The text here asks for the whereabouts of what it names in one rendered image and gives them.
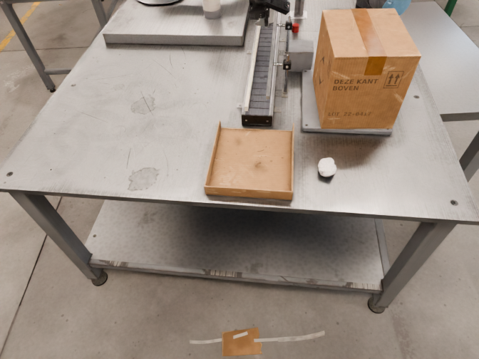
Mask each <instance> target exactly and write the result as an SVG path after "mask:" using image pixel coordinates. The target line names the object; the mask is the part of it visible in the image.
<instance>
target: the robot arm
mask: <svg viewBox="0 0 479 359"><path fill-rule="evenodd" d="M410 3H411V0H356V6H355V9H395V10H396V11H397V13H398V15H399V16H400V15H401V14H403V13H404V12H405V10H406V9H407V8H408V7H409V5H410ZM290 5H291V4H290V2H289V1H286V0H249V19H250V20H259V21H257V22H255V23H254V24H255V25H256V26H263V27H265V28H267V27H268V26H269V12H270V9H273V10H275V11H278V12H279V13H282V14H284V15H287V14H288V13H289V12H290Z"/></svg>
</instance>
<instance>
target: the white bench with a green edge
mask: <svg viewBox="0 0 479 359"><path fill-rule="evenodd" d="M42 1H67V0H0V7H1V8H2V10H3V12H4V13H5V15H6V17H7V19H8V20H9V23H10V24H11V26H12V28H13V29H14V31H15V33H16V35H17V36H18V38H19V40H20V42H21V44H22V45H23V47H24V49H25V51H26V52H27V54H28V56H29V58H30V59H31V61H32V63H33V65H34V67H35V68H36V70H37V72H38V74H39V75H40V77H41V79H42V81H43V83H44V84H45V86H46V88H47V90H50V92H51V93H53V92H55V91H56V89H55V88H54V87H55V85H54V83H53V81H52V80H51V77H50V75H60V74H69V73H70V72H71V70H72V69H73V68H45V66H44V64H43V63H42V61H41V59H40V57H39V55H38V54H37V52H36V49H35V48H34V45H33V44H32V42H31V40H30V38H29V37H28V35H27V33H26V31H25V29H24V27H23V26H22V24H21V22H20V20H19V18H18V16H17V15H16V12H15V11H14V9H13V7H12V4H15V3H29V2H42ZM91 1H92V4H93V8H94V9H95V12H96V16H97V18H98V21H99V24H100V26H99V28H98V30H97V32H96V34H95V36H94V38H93V40H92V42H94V40H95V39H96V37H97V36H98V34H99V33H100V32H101V31H102V30H103V28H104V27H105V25H106V24H107V23H108V21H109V18H110V16H111V14H112V13H113V10H114V8H115V5H116V4H117V2H118V0H112V2H111V4H110V6H109V8H108V10H107V12H106V13H105V11H104V8H103V5H102V1H104V0H91ZM92 42H91V43H92Z"/></svg>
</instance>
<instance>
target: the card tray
mask: <svg viewBox="0 0 479 359"><path fill-rule="evenodd" d="M293 179H294V123H293V128H292V131H291V130H260V129H244V128H221V122H220V120H219V123H218V126H217V132H216V136H215V141H214V145H213V148H212V154H211V158H210V163H209V167H208V170H207V176H206V179H205V185H204V188H205V194H210V195H221V196H232V197H253V198H264V199H285V200H292V196H293Z"/></svg>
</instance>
